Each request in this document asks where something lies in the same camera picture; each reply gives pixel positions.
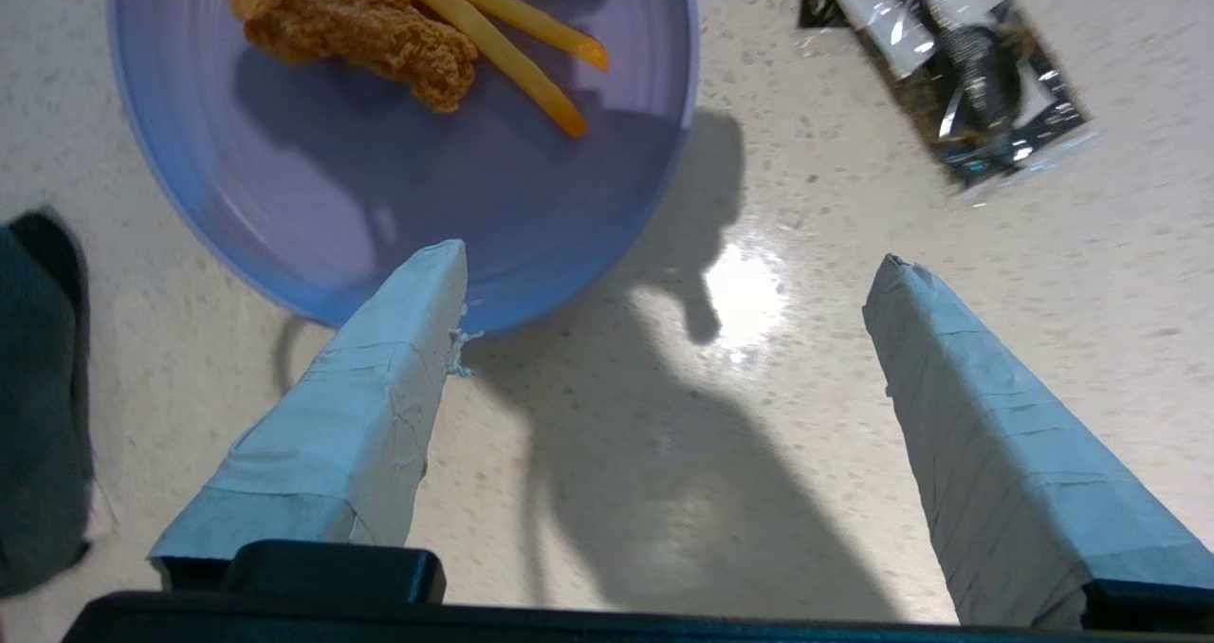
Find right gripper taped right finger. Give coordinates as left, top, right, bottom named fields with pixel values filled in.
left=861, top=253, right=1214, bottom=631

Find yellow french fry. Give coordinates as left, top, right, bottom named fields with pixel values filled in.
left=368, top=0, right=590, bottom=140
left=415, top=0, right=611, bottom=71

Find clear plastic black packet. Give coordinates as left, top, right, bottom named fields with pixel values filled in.
left=797, top=0, right=1098, bottom=200

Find purple plate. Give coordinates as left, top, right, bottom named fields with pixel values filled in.
left=107, top=0, right=701, bottom=334

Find dark glass microwave door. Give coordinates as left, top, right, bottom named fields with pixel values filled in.
left=0, top=209, right=98, bottom=598

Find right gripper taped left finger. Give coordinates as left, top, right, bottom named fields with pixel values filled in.
left=147, top=239, right=470, bottom=606

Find fried chicken piece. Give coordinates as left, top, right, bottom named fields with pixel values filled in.
left=225, top=0, right=481, bottom=115

